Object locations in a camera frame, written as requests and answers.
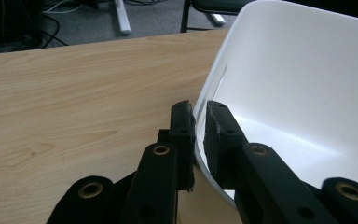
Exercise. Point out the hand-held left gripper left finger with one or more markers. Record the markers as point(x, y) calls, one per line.
point(183, 146)

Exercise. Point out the black folding chair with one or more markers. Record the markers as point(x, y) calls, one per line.
point(185, 15)

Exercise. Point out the white plastic storage bin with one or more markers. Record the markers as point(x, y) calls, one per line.
point(292, 77)

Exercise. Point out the white metal desk frame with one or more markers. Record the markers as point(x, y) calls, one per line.
point(122, 18)

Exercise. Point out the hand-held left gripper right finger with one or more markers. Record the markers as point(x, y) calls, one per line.
point(223, 146)

